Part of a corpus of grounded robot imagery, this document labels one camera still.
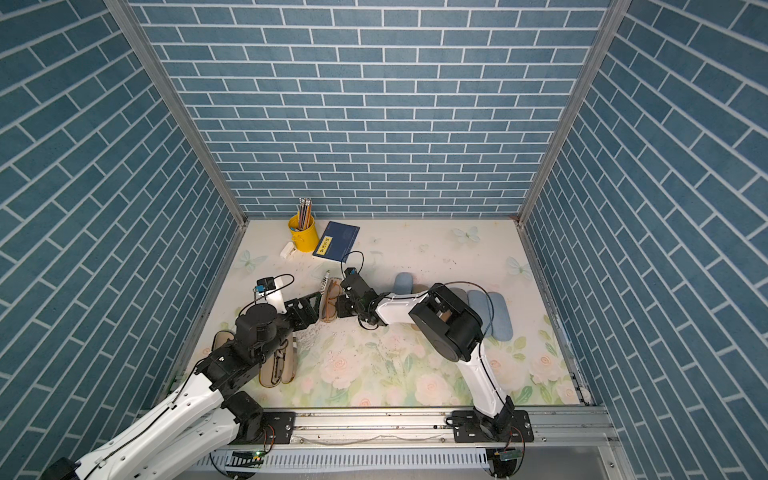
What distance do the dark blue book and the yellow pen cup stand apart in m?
0.02

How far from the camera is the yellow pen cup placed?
106cm

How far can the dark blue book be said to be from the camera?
110 centimetres
